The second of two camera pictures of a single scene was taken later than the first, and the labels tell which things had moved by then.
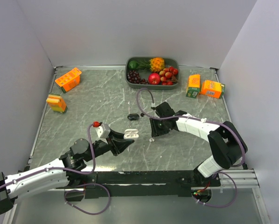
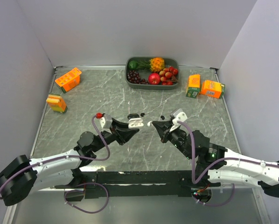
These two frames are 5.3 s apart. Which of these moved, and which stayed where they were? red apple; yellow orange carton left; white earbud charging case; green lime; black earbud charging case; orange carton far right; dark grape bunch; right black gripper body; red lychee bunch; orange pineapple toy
Moved: white earbud charging case; right black gripper body
Stayed: orange carton far right; green lime; red lychee bunch; black earbud charging case; orange pineapple toy; yellow orange carton left; red apple; dark grape bunch
